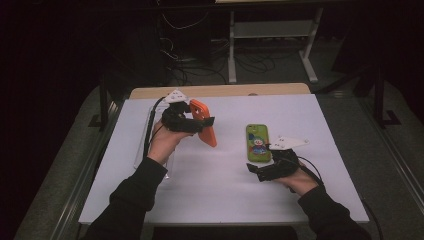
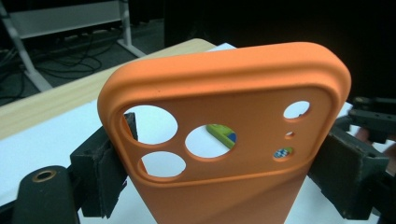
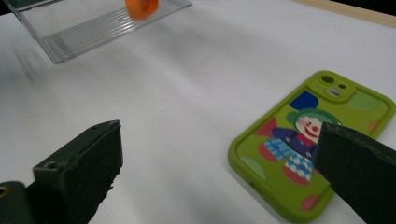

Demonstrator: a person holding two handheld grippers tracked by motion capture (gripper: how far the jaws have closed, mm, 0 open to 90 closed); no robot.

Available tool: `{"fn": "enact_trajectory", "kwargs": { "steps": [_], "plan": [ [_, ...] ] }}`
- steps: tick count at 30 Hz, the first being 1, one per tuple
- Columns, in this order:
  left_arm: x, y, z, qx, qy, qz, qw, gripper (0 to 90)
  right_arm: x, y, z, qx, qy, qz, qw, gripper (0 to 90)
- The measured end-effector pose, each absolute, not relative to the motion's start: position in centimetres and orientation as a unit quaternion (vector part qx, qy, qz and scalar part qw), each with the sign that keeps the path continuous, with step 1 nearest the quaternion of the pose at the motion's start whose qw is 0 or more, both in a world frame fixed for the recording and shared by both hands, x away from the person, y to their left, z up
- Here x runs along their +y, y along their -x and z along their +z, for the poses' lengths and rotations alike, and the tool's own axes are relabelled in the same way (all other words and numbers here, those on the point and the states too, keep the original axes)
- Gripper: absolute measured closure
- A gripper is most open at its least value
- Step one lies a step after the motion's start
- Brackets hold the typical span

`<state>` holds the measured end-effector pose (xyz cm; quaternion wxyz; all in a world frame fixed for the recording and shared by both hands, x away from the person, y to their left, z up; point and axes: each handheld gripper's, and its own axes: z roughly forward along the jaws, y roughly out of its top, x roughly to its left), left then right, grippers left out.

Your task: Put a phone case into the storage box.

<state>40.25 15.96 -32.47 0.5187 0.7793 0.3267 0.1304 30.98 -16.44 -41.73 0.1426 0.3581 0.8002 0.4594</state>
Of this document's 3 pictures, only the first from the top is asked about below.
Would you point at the person's right hand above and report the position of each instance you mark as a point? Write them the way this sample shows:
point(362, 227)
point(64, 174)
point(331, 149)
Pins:
point(301, 183)

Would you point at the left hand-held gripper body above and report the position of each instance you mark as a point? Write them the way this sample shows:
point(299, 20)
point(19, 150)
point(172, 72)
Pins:
point(178, 121)

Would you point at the white metal desk frame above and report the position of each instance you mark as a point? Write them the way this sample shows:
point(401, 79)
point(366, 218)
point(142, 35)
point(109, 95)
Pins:
point(273, 29)

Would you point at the person's left hand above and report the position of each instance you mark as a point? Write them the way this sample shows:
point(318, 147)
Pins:
point(163, 143)

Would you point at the orange phone case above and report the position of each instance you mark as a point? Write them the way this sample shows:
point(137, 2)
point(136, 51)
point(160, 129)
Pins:
point(205, 128)

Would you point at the silver metal rail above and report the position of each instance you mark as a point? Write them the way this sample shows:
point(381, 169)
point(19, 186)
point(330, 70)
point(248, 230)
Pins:
point(396, 156)
point(83, 173)

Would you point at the black metal stand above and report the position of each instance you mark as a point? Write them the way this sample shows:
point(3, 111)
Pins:
point(103, 106)
point(379, 100)

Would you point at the clear plastic rack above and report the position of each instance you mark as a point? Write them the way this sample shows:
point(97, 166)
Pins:
point(139, 156)

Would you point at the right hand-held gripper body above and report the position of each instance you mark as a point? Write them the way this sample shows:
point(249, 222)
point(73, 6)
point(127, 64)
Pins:
point(283, 165)

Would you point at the green cartoon phone case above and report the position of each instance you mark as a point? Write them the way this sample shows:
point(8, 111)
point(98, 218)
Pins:
point(257, 143)

